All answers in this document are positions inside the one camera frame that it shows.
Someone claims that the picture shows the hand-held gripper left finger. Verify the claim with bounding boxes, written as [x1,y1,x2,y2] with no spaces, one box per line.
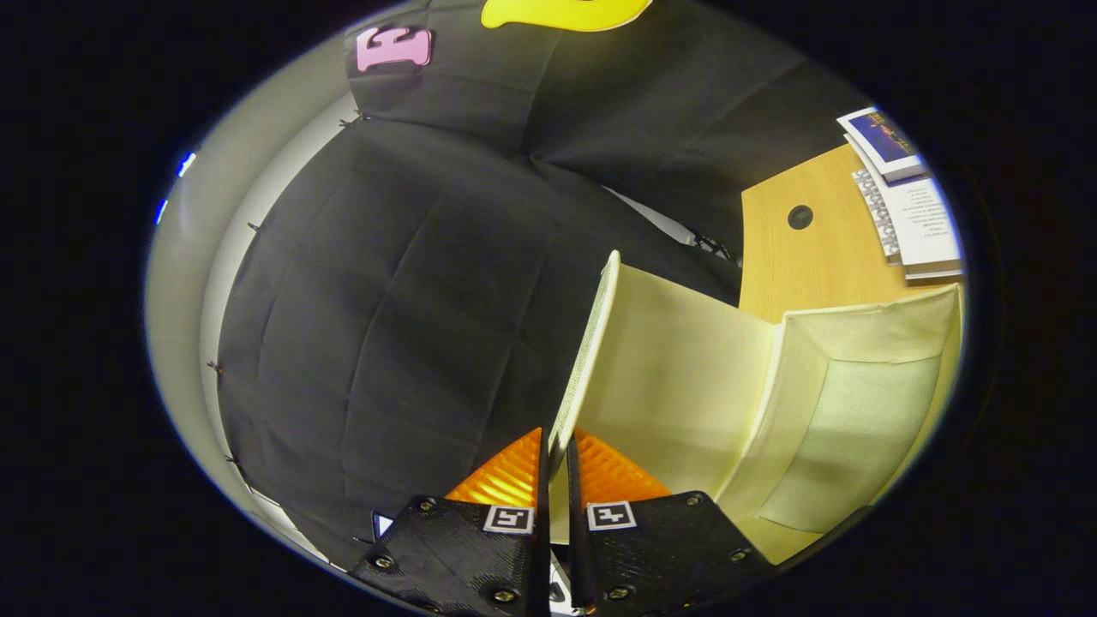
[351,427,552,617]

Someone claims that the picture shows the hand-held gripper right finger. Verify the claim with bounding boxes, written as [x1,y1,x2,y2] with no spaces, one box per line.
[566,428,776,614]

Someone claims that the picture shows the cream fabric storage box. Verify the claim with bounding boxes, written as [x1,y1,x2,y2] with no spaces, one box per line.
[548,250,965,566]

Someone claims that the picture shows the black backdrop cloth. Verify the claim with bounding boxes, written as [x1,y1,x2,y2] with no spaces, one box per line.
[216,0,875,566]

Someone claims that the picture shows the white book with text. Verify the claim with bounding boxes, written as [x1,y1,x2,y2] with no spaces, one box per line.
[844,137,966,282]

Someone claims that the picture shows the small book with dark picture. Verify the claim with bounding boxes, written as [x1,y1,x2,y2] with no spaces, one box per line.
[837,107,927,183]

